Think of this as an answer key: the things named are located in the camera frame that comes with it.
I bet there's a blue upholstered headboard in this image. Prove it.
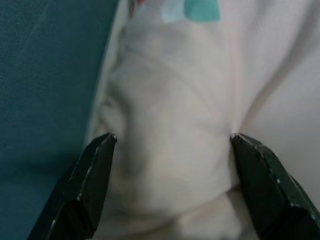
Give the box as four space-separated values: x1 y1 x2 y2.
0 0 119 240

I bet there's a pink floral pillow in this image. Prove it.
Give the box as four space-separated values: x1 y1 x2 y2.
84 0 320 240

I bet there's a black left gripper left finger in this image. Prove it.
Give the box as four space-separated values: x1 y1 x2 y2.
26 132 119 240

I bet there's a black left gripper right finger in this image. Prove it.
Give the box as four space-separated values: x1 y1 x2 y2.
229 133 320 240

